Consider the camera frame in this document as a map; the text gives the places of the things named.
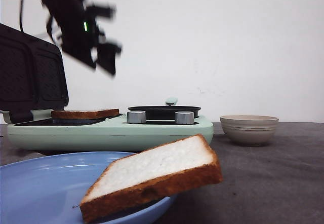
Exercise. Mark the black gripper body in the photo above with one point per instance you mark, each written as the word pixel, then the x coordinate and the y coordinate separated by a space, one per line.
pixel 78 25

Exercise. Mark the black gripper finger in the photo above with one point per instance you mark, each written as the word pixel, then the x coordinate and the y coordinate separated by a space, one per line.
pixel 106 54
pixel 83 54

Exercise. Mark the toast slice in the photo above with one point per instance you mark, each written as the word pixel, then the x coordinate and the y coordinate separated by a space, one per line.
pixel 93 114
pixel 150 175

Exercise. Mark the beige ribbed bowl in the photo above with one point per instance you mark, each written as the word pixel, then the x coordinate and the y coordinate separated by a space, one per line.
pixel 249 129

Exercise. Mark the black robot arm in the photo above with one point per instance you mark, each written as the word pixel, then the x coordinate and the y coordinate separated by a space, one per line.
pixel 81 38

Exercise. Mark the mint green breakfast maker base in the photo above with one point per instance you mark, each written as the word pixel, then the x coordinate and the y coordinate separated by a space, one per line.
pixel 109 134

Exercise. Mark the silver left knob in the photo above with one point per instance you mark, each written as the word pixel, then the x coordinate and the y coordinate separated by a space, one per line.
pixel 136 117

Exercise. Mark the silver knob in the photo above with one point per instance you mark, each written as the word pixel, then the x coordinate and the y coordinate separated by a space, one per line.
pixel 136 117
pixel 184 117

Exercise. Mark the silver right knob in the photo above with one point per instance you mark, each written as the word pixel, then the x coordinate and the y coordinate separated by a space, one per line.
pixel 184 117

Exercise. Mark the blue plate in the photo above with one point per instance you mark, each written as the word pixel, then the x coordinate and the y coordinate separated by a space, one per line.
pixel 49 189

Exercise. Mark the black frying pan green handle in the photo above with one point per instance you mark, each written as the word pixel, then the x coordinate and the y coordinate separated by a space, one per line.
pixel 165 112

